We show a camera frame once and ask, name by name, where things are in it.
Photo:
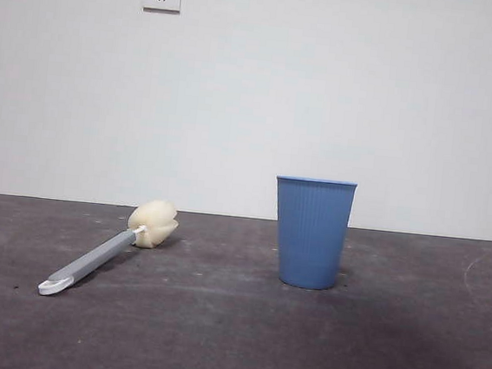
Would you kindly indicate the blue ribbed plastic cup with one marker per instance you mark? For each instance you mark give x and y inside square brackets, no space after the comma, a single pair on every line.
[311,234]

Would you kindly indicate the cup brush with sponge head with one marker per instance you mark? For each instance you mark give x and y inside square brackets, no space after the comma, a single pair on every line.
[90,259]

